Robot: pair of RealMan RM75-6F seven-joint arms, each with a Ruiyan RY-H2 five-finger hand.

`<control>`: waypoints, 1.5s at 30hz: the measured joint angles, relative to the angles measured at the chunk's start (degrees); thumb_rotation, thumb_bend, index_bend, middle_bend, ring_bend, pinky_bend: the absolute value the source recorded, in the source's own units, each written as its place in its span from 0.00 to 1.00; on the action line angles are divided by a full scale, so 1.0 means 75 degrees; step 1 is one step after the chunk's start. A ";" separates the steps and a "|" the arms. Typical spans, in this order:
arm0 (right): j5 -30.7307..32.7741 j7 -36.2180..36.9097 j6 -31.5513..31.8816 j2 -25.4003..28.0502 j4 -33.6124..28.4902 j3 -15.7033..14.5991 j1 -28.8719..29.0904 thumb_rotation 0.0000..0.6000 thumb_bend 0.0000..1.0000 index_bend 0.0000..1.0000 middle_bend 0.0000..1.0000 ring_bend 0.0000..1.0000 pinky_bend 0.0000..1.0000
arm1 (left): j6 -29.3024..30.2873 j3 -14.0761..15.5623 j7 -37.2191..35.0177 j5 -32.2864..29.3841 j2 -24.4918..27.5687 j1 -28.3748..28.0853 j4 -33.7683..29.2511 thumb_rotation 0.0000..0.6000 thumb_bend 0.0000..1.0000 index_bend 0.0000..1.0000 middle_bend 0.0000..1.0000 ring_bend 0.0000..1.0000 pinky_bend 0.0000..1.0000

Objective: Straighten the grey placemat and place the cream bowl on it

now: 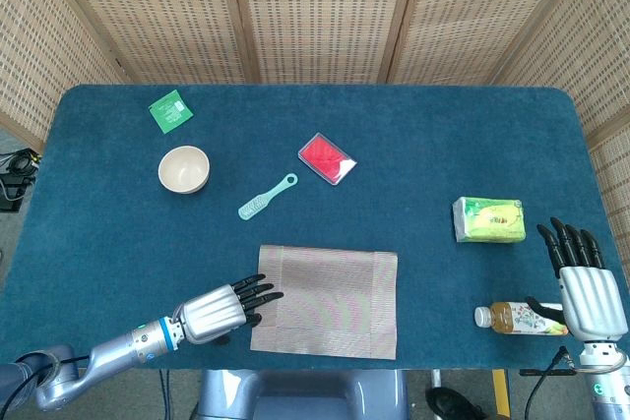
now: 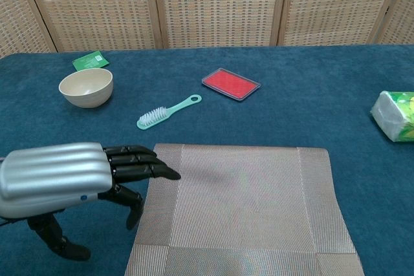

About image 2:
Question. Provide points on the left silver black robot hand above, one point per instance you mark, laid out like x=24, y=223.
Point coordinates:
x=55, y=172

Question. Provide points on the woven bamboo screen panel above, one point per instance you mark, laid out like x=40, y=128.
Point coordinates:
x=220, y=7
x=336, y=4
x=97, y=7
x=402, y=14
x=16, y=20

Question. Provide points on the blue table cover cloth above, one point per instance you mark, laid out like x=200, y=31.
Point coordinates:
x=307, y=121

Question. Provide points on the green square sachet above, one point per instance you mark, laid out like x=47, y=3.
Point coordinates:
x=89, y=60

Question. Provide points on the gray woven placemat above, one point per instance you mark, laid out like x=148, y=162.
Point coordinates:
x=242, y=208

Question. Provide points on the red pad clear case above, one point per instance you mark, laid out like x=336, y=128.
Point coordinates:
x=231, y=83

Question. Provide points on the green tissue pack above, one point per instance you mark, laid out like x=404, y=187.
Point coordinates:
x=393, y=117

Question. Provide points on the mint green brush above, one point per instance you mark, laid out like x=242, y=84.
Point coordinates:
x=155, y=117

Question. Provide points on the light brown bowl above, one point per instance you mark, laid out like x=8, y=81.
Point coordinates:
x=87, y=91

